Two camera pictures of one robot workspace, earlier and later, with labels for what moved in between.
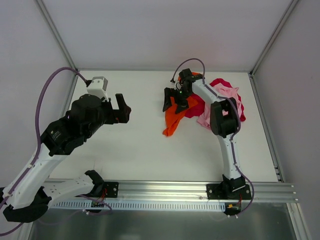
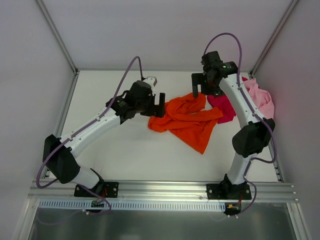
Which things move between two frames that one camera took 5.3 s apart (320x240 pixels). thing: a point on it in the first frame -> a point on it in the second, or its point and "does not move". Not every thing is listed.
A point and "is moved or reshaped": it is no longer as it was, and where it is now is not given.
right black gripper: (176, 94) -> (203, 81)
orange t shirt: (172, 118) is moved or reshaped
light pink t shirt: (222, 91) -> (262, 97)
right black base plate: (215, 191) does not move
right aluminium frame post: (273, 37) does not move
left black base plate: (109, 190) does not move
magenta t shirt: (200, 107) is moved or reshaped
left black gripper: (113, 112) -> (152, 107)
